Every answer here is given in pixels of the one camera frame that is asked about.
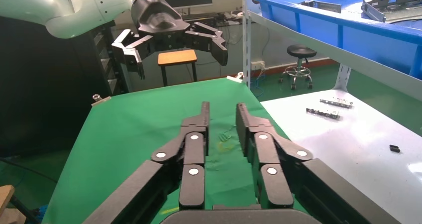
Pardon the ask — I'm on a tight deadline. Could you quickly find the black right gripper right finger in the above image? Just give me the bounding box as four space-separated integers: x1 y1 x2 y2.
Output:
235 103 401 224

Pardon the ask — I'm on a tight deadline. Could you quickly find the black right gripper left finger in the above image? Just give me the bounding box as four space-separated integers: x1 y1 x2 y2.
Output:
82 102 211 224

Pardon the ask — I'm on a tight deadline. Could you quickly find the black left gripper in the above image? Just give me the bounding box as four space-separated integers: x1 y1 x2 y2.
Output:
111 0 229 80

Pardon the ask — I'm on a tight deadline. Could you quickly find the stamped sheet metal part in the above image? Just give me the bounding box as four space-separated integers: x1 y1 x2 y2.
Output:
361 0 422 24
298 0 342 14

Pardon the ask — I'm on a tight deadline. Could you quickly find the wooden top square stool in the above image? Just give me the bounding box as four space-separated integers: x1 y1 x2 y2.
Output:
157 49 199 87

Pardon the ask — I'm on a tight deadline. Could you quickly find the cluttered desk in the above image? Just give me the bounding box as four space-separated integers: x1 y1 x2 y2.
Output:
181 8 245 27

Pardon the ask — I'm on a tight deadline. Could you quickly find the silver binder clip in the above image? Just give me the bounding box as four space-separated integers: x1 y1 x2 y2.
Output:
91 94 112 108
226 72 245 83

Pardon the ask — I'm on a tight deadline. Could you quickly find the green table cloth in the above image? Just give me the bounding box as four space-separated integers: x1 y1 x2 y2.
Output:
41 77 311 224

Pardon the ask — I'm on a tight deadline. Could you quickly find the silver metal connector strip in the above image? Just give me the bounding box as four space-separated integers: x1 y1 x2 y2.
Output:
319 97 354 110
306 108 342 120

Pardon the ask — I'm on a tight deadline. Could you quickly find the black round swivel stool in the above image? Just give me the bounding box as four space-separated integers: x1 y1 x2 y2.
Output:
278 44 318 91

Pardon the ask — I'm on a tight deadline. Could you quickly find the blue plastic bin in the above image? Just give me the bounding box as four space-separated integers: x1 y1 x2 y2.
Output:
253 0 422 81

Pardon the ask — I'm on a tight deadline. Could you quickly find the black cabinet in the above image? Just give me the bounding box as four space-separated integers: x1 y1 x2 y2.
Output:
0 16 130 157

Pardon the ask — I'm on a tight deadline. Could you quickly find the white metal shelf rack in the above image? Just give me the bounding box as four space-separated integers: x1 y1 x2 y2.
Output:
242 0 422 102

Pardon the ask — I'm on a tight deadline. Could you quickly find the wooden board piece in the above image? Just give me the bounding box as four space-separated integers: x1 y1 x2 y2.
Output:
0 184 27 224

